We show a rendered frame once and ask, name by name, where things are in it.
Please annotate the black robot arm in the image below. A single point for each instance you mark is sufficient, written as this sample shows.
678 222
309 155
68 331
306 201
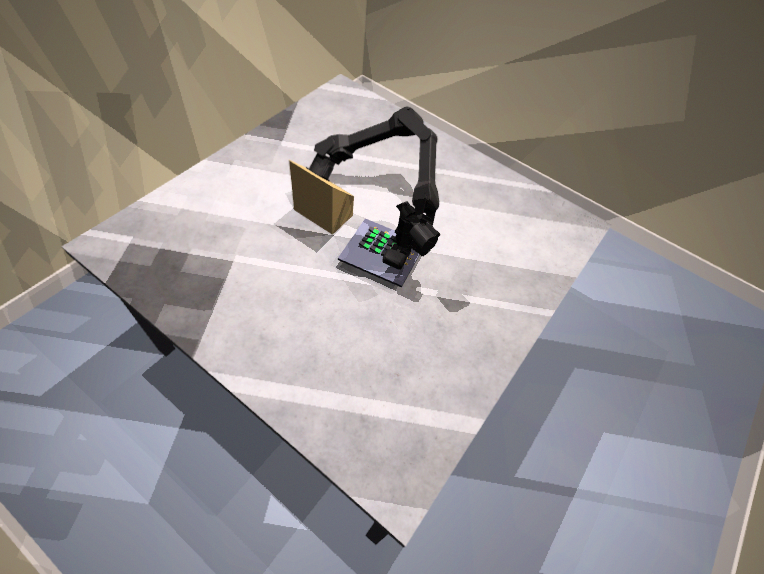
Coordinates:
404 122

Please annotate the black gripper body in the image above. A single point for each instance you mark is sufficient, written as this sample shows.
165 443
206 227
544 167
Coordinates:
396 257

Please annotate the grey switch panel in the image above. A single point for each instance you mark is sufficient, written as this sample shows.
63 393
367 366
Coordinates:
366 249

